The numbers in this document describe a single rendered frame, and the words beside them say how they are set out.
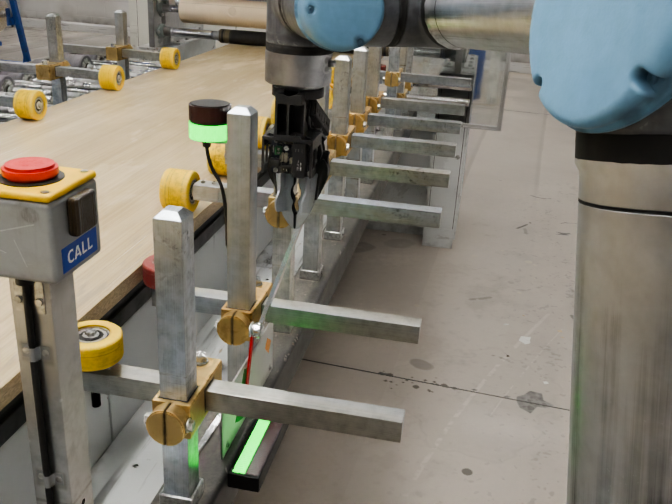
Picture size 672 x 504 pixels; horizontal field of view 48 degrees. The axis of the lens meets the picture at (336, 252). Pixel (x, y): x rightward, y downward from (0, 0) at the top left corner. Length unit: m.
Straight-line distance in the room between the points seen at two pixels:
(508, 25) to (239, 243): 0.54
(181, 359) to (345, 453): 1.42
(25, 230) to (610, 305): 0.40
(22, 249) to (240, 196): 0.54
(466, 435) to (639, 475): 2.04
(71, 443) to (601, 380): 0.46
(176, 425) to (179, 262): 0.20
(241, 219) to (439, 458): 1.38
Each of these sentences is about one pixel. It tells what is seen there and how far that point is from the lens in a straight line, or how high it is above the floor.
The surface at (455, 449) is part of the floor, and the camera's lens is 2.37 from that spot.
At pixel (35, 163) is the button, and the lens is 0.61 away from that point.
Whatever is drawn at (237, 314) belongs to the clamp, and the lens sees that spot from 1.14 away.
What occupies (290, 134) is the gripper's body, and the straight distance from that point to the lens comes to 1.02.
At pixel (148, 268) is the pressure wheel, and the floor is 0.91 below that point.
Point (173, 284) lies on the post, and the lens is 0.88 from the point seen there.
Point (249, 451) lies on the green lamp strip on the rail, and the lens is 1.14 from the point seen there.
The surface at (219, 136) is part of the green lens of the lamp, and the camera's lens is 1.07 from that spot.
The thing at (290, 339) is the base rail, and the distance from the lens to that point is 1.42.
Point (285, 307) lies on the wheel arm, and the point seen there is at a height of 0.86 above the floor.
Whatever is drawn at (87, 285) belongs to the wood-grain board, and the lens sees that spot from 1.18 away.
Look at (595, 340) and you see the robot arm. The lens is 0.40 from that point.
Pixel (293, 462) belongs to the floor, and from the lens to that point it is 2.26.
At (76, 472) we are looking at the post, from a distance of 0.72.
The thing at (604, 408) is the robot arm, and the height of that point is 1.19.
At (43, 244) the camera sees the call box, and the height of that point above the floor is 1.18.
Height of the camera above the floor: 1.40
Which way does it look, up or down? 23 degrees down
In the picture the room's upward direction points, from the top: 3 degrees clockwise
